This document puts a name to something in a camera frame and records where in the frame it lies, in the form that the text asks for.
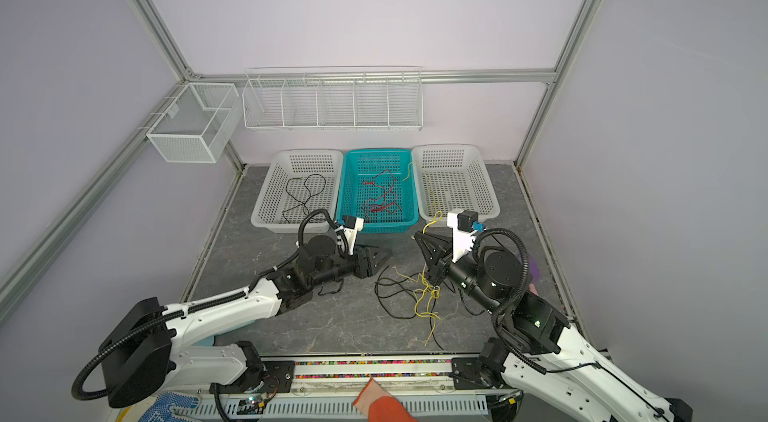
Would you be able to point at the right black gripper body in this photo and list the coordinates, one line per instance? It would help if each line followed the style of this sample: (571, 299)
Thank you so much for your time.
(471, 277)

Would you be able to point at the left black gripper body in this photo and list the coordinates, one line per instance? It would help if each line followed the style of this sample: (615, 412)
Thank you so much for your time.
(343, 265)

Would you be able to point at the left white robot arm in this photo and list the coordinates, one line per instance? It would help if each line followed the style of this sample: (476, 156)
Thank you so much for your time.
(157, 347)

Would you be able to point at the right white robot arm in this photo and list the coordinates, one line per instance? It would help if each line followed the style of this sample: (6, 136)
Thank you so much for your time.
(535, 347)

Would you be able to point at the teal plastic basket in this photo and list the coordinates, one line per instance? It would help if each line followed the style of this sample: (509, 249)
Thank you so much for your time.
(378, 185)

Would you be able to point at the right white plastic basket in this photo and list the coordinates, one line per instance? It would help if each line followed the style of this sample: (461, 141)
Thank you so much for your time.
(450, 177)

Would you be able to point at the white plastic basket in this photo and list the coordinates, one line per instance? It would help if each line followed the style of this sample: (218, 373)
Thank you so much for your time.
(297, 183)
(450, 177)

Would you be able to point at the left white plastic basket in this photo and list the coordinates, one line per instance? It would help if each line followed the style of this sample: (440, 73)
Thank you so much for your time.
(297, 183)

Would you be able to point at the orange red glove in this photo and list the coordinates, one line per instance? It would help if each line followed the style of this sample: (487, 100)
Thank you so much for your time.
(378, 405)

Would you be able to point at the blue white dotted glove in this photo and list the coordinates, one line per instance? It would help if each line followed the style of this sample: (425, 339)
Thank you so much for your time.
(170, 407)

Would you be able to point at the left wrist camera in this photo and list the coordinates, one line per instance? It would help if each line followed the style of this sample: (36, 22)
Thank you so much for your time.
(347, 230)

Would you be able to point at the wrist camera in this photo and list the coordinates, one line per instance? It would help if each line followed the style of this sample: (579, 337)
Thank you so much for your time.
(465, 227)
(347, 230)

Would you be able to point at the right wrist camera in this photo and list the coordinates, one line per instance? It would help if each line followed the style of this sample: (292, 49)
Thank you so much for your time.
(465, 227)

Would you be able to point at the white wire wall shelf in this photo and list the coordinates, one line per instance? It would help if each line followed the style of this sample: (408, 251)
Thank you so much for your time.
(333, 98)

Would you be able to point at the white mesh wall box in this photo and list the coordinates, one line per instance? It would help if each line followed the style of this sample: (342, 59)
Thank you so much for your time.
(198, 123)

